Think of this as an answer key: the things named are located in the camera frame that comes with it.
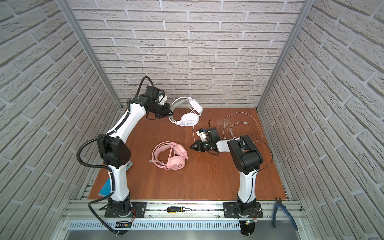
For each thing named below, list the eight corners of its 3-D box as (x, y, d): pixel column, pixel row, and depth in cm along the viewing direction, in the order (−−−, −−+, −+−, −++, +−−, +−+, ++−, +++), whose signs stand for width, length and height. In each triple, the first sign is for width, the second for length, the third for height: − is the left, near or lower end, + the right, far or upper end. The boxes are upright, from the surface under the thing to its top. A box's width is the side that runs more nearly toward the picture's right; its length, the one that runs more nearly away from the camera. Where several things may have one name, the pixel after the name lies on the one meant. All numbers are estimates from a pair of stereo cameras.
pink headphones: (148, 161, 92) (144, 154, 85) (162, 142, 101) (160, 134, 94) (178, 177, 86) (176, 171, 79) (190, 156, 95) (190, 148, 87)
